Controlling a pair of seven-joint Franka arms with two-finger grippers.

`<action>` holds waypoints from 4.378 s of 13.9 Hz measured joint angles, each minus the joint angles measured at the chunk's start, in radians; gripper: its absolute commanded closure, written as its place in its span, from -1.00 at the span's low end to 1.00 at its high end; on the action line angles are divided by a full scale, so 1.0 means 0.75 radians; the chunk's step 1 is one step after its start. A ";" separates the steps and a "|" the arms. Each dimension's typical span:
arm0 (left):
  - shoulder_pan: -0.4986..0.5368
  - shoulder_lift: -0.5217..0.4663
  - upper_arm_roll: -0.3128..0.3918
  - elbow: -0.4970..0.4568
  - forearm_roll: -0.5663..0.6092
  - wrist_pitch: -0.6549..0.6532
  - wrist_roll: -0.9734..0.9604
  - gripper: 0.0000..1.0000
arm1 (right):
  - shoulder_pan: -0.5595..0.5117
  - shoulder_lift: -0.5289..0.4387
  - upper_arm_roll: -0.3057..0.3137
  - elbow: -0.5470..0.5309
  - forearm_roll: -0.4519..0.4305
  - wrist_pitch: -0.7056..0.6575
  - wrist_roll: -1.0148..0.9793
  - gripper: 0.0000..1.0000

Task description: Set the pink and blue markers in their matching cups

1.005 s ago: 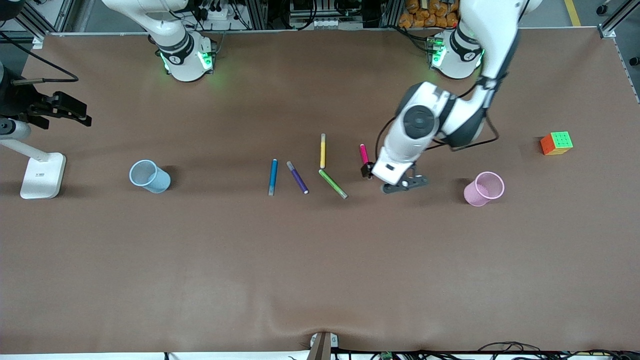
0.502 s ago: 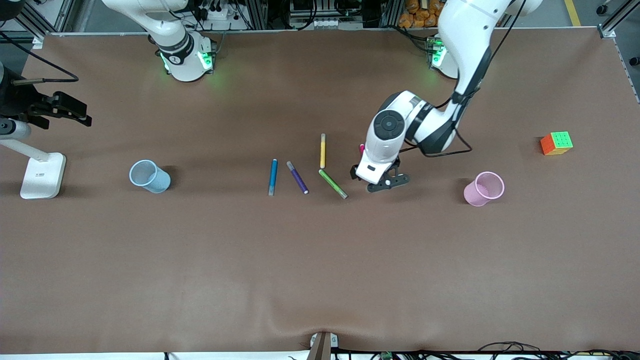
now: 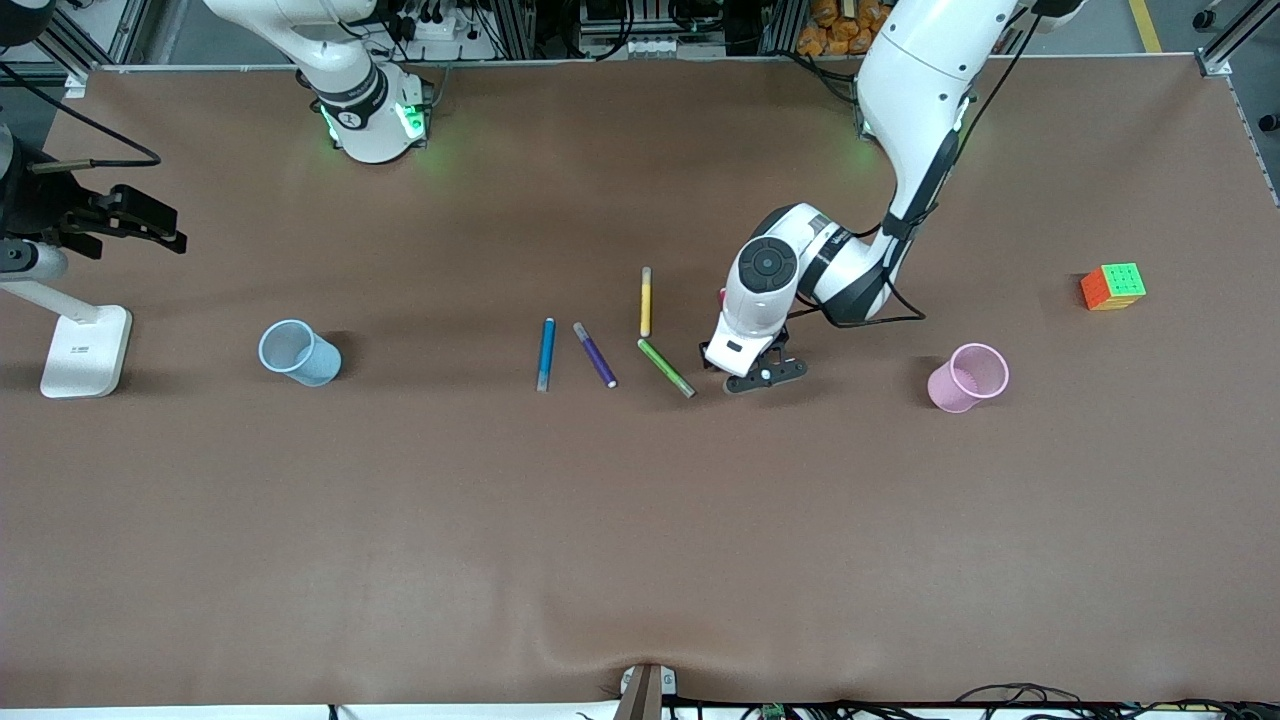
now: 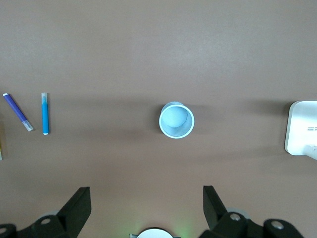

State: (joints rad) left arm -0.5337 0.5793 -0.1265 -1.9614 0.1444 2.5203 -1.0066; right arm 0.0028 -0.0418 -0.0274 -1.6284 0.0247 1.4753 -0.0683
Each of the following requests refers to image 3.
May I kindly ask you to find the green marker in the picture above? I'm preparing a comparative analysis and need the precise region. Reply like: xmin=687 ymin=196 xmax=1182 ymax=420
xmin=637 ymin=338 xmax=697 ymax=399

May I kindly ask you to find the white stand base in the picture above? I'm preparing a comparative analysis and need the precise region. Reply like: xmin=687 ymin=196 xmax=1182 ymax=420
xmin=0 ymin=280 xmax=133 ymax=399

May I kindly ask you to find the purple marker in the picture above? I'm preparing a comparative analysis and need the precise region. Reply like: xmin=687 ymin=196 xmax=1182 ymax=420
xmin=572 ymin=321 xmax=619 ymax=390

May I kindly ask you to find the pink plastic cup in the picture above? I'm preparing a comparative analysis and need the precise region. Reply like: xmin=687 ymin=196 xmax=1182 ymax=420
xmin=927 ymin=343 xmax=1010 ymax=414

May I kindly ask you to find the light blue plastic cup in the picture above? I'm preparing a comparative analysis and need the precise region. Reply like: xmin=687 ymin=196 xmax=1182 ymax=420
xmin=258 ymin=319 xmax=343 ymax=388

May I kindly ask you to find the orange packaged goods pile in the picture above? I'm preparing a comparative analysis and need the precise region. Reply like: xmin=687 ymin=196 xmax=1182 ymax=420
xmin=795 ymin=0 xmax=901 ymax=57

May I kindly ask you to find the multicoloured puzzle cube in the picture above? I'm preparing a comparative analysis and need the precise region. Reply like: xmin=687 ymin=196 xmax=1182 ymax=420
xmin=1080 ymin=262 xmax=1148 ymax=312

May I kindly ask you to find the white power strip with plugs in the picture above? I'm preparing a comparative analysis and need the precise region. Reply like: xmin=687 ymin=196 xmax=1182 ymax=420
xmin=392 ymin=5 xmax=501 ymax=63

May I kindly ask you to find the aluminium frame profile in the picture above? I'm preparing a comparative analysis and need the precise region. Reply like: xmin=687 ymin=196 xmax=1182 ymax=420
xmin=1195 ymin=0 xmax=1280 ymax=78
xmin=40 ymin=0 xmax=191 ymax=99

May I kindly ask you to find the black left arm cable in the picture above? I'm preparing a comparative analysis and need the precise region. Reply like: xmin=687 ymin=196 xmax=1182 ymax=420
xmin=790 ymin=0 xmax=1046 ymax=331

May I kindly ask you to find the brown post with metal bracket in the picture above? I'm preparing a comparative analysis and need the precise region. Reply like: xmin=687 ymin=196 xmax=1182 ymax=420
xmin=612 ymin=663 xmax=679 ymax=720

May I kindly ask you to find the black cable loop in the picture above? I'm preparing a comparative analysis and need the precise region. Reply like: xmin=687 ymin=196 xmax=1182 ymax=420
xmin=958 ymin=682 xmax=1086 ymax=707

